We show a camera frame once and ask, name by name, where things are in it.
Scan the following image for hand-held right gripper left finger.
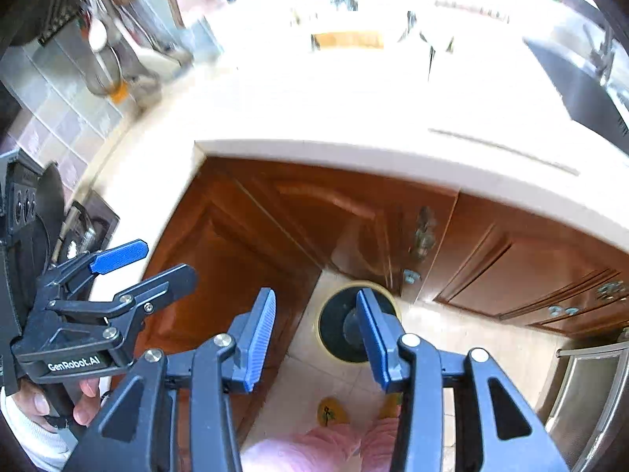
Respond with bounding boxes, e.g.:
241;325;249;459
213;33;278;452
64;288;277;472

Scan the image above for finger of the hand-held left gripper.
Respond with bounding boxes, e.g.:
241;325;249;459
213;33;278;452
34;239;149;306
46;264;198;355

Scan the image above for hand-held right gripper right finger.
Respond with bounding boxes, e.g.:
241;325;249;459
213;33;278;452
355;288;571;472

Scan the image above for black yellow-rimmed trash bin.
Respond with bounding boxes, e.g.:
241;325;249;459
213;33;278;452
314;280;401;361

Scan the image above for person's left hand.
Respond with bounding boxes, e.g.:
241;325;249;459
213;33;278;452
7;378;105;432

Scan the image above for black gas stove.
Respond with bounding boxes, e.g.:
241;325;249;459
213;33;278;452
53;197;121;262

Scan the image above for plain wooden corner cabinet door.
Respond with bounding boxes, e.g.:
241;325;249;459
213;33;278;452
132;157;322;448

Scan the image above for yellow slipper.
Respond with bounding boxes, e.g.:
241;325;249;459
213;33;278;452
381;393;404;419
318;397;351;426

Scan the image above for person's pink pants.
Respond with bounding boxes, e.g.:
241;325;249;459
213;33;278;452
241;418;401;472

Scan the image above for wooden cabinet door single knob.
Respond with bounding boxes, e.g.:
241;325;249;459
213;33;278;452
197;157;460;303

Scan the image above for wide wooden cabinet door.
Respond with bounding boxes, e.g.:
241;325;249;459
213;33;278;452
432;192;629;320

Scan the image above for metal strainer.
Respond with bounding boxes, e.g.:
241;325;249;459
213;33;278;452
86;49;123;98

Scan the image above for white ladle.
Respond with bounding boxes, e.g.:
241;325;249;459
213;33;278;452
87;18;110;54

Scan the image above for wooden cabinet door two knobs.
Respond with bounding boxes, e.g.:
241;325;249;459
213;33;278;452
501;275;629;340

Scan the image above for metal framed glass door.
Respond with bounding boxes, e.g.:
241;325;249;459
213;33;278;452
535;329;629;472

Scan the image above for orange flat board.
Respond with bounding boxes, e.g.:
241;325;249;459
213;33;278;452
311;32;385;51

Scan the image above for stainless steel sink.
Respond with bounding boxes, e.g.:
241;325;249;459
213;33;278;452
523;24;629;148

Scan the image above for metal faucet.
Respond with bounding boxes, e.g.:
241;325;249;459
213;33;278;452
585;24;620;84

